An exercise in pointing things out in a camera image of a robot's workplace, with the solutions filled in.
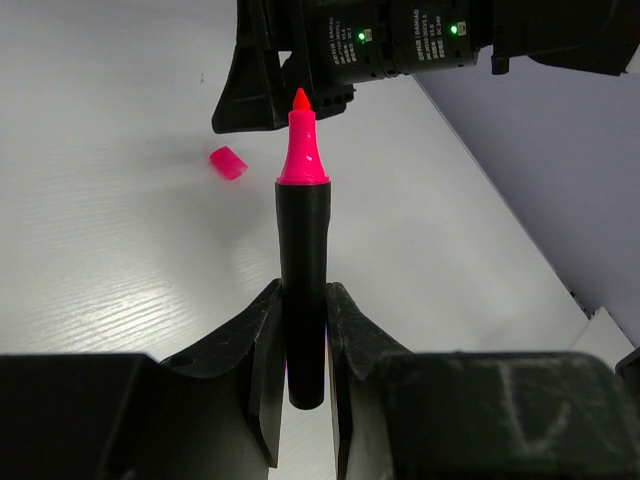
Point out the pink highlighter cap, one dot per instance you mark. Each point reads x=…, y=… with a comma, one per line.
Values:
x=227, y=163

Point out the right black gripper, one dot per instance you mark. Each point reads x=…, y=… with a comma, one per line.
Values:
x=332, y=47

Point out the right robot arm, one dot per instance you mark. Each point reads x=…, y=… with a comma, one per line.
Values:
x=599, y=36

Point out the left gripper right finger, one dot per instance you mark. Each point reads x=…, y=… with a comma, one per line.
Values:
x=499, y=415

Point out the pink tip black highlighter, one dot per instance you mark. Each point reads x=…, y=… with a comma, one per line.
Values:
x=303, y=209

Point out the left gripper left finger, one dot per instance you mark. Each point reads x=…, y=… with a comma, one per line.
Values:
x=210, y=411

